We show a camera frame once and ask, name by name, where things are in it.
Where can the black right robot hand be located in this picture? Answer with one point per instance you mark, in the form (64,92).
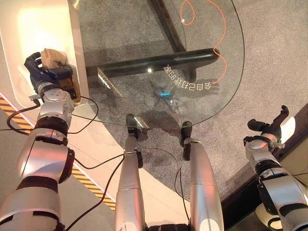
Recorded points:
(287,127)

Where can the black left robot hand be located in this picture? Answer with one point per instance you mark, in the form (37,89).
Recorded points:
(38,72)

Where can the tan cloth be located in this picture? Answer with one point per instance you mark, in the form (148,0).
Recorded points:
(53,57)

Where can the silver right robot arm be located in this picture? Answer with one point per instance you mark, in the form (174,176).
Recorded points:
(276,183)

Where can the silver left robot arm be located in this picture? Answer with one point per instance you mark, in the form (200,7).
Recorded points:
(41,158)

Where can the white rounded counter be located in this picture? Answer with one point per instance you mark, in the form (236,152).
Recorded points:
(43,26)

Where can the dark right robot foot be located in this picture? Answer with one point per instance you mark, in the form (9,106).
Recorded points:
(186,134)

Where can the dark robot foot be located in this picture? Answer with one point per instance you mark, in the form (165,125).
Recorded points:
(132,122)
(186,134)

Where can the dark left robot foot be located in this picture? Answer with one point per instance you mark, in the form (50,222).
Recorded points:
(132,122)

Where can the yellow black hazard tape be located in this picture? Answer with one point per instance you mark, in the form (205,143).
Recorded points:
(84,180)

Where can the silver left robot leg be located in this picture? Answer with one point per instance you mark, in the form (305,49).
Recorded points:
(128,187)

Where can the black robot waist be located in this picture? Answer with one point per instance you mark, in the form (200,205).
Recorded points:
(168,227)

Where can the black table base frame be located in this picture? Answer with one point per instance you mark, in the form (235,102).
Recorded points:
(168,60)

